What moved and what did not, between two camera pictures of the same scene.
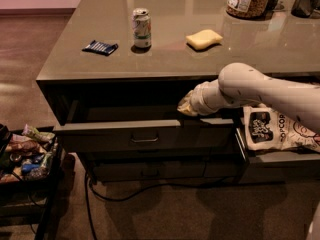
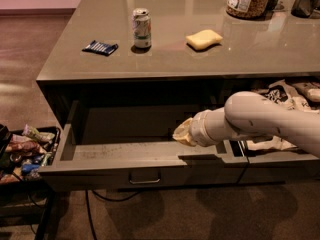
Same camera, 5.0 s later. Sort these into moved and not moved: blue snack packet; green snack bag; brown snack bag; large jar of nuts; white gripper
Moved: white gripper
Not moved: green snack bag; brown snack bag; large jar of nuts; blue snack packet
